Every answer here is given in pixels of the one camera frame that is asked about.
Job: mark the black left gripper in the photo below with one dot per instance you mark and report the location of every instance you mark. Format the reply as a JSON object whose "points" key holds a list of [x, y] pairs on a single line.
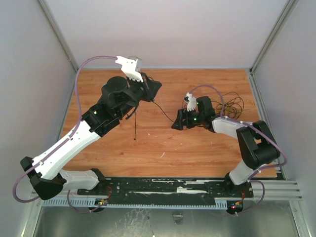
{"points": [[150, 87]]}

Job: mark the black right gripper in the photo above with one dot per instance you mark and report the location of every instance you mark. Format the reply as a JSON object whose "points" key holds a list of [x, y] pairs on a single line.
{"points": [[184, 119]]}

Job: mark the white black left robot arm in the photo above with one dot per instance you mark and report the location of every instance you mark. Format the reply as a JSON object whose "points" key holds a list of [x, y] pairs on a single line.
{"points": [[119, 100]]}

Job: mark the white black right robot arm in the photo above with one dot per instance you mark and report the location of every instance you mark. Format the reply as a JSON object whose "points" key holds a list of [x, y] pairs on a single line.
{"points": [[256, 143]]}

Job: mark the black zip tie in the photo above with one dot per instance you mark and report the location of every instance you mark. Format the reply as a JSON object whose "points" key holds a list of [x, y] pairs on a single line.
{"points": [[135, 123]]}

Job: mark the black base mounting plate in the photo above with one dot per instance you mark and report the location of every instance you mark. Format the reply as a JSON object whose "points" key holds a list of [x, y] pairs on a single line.
{"points": [[167, 190]]}

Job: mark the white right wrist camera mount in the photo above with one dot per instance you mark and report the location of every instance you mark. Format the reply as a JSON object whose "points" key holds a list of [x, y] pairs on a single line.
{"points": [[190, 101]]}

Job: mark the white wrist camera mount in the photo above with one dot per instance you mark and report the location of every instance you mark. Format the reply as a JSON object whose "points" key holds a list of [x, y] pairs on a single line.
{"points": [[190, 101], [131, 67]]}

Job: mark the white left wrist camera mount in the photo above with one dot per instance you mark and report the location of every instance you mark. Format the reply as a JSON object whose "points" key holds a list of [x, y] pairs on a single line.
{"points": [[131, 67]]}

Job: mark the grey slotted cable duct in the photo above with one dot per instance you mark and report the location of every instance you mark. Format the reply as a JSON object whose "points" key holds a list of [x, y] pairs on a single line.
{"points": [[93, 202]]}

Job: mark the aluminium frame rail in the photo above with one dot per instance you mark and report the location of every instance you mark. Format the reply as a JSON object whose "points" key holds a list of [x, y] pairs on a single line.
{"points": [[279, 188]]}

